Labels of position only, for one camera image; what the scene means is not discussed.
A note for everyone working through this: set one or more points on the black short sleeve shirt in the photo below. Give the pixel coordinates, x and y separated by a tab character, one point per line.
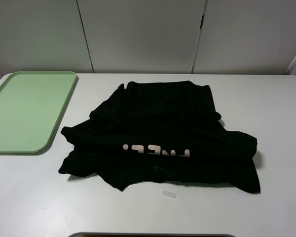
161	132

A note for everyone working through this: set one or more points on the green plastic tray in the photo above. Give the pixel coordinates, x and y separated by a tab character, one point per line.
31	105

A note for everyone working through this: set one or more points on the clear tape front centre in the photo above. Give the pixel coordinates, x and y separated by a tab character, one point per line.
169	194

